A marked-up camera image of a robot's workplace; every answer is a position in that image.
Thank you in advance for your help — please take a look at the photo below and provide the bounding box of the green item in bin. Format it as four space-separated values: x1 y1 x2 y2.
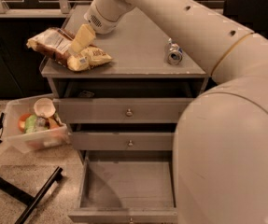
24 115 37 133

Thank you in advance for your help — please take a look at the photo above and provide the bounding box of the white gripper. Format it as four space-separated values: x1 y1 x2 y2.
69 0 134 54

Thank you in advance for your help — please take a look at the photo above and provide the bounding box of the grey drawer cabinet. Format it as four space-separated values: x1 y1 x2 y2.
39 3 210 224

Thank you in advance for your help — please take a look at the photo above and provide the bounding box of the black metal stand base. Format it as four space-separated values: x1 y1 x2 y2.
0 111 64 224

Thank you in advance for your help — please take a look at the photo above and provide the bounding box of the middle grey drawer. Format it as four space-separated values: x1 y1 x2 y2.
70 132 173 151

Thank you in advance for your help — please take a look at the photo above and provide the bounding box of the crushed silver soda can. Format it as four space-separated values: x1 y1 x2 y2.
166 38 183 65

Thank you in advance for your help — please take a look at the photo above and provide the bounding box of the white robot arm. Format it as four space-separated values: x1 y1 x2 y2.
88 0 268 224

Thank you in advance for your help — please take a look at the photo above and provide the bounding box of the white bowl in bin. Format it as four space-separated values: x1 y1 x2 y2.
34 98 56 118

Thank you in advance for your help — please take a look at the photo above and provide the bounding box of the top grey drawer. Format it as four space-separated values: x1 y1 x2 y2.
53 98 191 124

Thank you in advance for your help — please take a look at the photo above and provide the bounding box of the bottom grey drawer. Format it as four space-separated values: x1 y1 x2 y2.
68 151 177 224

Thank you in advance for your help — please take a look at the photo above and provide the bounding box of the orange fruit in bin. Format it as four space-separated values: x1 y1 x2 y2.
18 113 31 133

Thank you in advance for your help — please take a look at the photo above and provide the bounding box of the clear plastic storage bin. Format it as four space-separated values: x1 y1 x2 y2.
4 94 70 153

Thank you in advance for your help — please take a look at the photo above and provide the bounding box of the grey drawer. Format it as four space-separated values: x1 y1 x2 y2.
68 151 177 224
53 98 191 124
70 132 173 151

